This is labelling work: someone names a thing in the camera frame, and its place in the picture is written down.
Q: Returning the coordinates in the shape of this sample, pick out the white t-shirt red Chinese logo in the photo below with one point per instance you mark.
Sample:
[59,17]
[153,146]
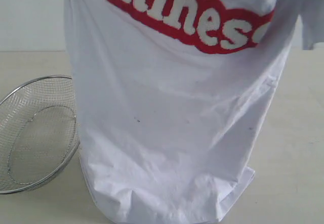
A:
[171,95]

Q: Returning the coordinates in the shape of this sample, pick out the metal wire mesh basket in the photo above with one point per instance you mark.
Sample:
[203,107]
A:
[38,132]

